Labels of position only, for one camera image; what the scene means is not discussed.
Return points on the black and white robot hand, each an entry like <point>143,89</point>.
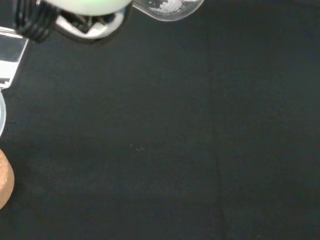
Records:
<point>87,6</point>

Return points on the clear acrylic funnel stand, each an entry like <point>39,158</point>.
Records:
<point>11,52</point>

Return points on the translucent plastic funnel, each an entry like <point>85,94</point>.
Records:
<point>2,115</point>

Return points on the black bench cloth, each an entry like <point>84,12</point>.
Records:
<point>160,130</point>

